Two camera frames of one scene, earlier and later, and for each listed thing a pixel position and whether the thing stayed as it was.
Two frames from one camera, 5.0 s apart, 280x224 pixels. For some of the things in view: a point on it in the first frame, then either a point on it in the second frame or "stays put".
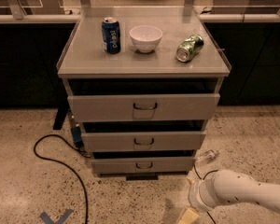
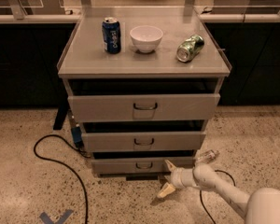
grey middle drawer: [112, 141] stays put
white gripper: [196, 194] → [177, 177]
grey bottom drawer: [142, 164] stays put
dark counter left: [24, 57] stays put
